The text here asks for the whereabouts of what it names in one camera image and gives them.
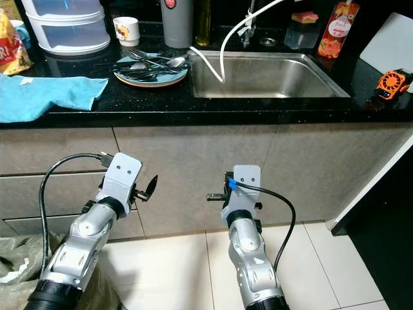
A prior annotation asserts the yellow snack bag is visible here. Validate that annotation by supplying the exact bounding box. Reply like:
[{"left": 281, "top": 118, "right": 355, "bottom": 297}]
[{"left": 0, "top": 10, "right": 34, "bottom": 76}]

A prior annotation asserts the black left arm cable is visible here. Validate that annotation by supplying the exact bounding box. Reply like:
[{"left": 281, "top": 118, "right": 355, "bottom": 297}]
[{"left": 39, "top": 152, "right": 114, "bottom": 272}]

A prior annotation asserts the white stacked plastic container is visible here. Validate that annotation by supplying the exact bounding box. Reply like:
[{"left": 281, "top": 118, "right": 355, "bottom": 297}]
[{"left": 21, "top": 0, "right": 112, "bottom": 56}]

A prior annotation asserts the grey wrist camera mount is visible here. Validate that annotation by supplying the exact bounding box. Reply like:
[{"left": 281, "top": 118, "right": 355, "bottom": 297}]
[
  {"left": 222, "top": 165, "right": 262, "bottom": 225},
  {"left": 99, "top": 152, "right": 143, "bottom": 209}
]

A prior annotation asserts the grey kitchen base cabinet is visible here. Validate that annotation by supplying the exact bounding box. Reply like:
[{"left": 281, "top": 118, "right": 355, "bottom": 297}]
[{"left": 0, "top": 123, "right": 413, "bottom": 237}]

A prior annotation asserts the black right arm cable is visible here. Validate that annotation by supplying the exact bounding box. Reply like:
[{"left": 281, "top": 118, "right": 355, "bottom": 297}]
[{"left": 234, "top": 181, "right": 296, "bottom": 272}]

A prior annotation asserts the white flexible hose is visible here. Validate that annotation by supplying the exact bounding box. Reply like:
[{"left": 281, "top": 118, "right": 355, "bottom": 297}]
[{"left": 188, "top": 0, "right": 288, "bottom": 83}]

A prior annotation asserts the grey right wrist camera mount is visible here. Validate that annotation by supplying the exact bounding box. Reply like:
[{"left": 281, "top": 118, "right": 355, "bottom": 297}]
[{"left": 222, "top": 165, "right": 262, "bottom": 225}]

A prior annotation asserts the grey thermos with red label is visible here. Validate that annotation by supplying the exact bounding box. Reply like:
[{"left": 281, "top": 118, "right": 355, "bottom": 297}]
[{"left": 160, "top": 0, "right": 195, "bottom": 50}]

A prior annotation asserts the clear plastic sponge box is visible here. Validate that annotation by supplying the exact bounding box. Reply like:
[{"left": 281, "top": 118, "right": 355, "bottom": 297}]
[{"left": 284, "top": 19, "right": 319, "bottom": 50}]

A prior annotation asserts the yellow oil bottle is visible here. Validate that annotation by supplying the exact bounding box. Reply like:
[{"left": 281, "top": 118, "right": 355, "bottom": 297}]
[{"left": 194, "top": 0, "right": 212, "bottom": 47}]

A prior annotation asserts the white printed mug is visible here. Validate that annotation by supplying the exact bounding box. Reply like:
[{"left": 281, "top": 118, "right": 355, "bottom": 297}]
[{"left": 113, "top": 16, "right": 141, "bottom": 47}]

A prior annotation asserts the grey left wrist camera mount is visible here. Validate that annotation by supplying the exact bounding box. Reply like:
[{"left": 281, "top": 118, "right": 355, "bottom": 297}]
[{"left": 99, "top": 152, "right": 143, "bottom": 209}]

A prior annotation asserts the white cutting board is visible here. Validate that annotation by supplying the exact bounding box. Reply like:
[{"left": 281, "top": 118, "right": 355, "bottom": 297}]
[{"left": 359, "top": 12, "right": 413, "bottom": 76}]

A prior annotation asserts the light blue plate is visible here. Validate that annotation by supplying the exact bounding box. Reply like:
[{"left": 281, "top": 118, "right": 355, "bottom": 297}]
[{"left": 114, "top": 53, "right": 189, "bottom": 88}]

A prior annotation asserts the silver fork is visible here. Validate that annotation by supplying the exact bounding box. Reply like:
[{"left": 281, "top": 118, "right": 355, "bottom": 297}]
[{"left": 128, "top": 49, "right": 172, "bottom": 63}]

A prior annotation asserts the black appliance with white trim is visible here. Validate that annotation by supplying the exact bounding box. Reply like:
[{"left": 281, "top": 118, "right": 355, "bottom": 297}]
[{"left": 330, "top": 132, "right": 413, "bottom": 310}]

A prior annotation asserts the pink and yellow sponge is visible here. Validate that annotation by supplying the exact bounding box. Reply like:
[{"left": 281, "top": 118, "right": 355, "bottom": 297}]
[{"left": 292, "top": 10, "right": 320, "bottom": 25}]

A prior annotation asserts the green woven sack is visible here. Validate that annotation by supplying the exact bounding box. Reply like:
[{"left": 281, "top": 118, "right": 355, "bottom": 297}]
[{"left": 0, "top": 232, "right": 104, "bottom": 310}]

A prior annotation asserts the metal sink faucet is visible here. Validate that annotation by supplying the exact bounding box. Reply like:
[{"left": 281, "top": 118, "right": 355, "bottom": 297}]
[{"left": 237, "top": 0, "right": 259, "bottom": 49}]

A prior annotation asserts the light blue towel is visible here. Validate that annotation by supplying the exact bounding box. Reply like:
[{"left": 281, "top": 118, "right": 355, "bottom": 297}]
[{"left": 0, "top": 76, "right": 109, "bottom": 124}]

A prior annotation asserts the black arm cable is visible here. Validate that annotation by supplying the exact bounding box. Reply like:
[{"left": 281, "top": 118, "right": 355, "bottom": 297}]
[
  {"left": 234, "top": 181, "right": 296, "bottom": 272},
  {"left": 39, "top": 152, "right": 114, "bottom": 272}
]

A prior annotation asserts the blue mug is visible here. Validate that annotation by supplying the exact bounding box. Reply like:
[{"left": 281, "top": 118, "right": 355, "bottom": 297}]
[{"left": 11, "top": 19, "right": 30, "bottom": 49}]

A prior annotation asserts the stainless steel sink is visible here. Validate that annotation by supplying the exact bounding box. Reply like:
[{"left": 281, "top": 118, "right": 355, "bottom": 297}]
[{"left": 188, "top": 50, "right": 352, "bottom": 99}]

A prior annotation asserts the orange and black small fan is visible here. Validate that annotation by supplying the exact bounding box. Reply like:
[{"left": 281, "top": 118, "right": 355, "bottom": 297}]
[{"left": 376, "top": 68, "right": 413, "bottom": 101}]

